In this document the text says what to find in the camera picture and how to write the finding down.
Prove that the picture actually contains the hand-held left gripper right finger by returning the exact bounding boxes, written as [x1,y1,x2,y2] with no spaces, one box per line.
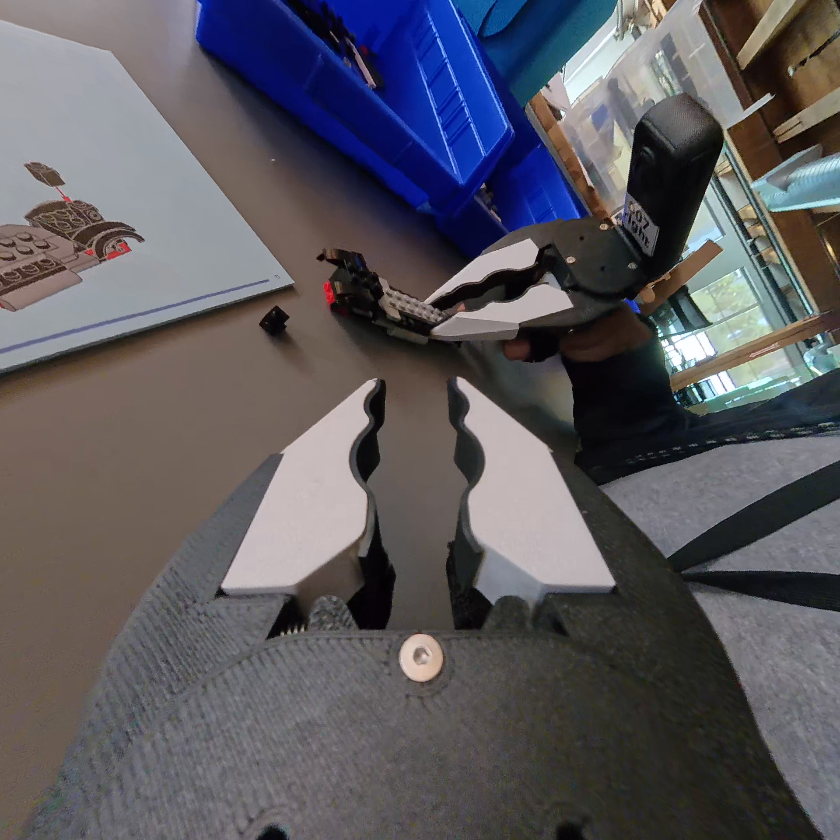
[448,376,618,621]

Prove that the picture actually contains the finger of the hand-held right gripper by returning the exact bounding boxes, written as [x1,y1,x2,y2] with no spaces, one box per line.
[423,238,552,312]
[428,274,574,343]

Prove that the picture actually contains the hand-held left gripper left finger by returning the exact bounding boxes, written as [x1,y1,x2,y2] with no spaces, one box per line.
[220,377,396,624]

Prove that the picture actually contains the blue plastic bin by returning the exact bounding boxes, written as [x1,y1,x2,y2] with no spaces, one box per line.
[440,141,592,258]
[196,0,516,214]

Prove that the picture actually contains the grey black toy brick model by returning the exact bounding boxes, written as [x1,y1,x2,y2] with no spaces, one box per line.
[318,248,460,345]

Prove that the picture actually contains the pile of red black bricks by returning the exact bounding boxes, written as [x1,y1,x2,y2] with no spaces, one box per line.
[289,0,385,89]

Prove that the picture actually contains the person's right forearm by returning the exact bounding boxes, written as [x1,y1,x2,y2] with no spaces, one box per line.
[561,328,703,467]

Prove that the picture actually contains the grey desk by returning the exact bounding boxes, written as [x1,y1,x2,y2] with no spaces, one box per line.
[0,0,592,840]

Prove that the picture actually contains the person's right hand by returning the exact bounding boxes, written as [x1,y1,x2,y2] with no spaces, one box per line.
[504,308,657,363]

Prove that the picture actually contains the brown cardboard sheet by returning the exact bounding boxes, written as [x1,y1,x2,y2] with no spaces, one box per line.
[640,239,723,316]

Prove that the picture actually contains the stack of clear storage boxes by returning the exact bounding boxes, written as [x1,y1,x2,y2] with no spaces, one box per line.
[561,0,775,217]

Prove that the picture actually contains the blue felt bag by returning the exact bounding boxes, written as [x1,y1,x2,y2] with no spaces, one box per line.
[453,0,621,106]

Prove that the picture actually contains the light blue instruction booklet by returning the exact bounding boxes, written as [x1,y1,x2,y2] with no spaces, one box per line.
[0,20,295,375]

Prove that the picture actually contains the silver air duct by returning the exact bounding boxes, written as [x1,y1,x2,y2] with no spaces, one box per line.
[751,147,840,212]

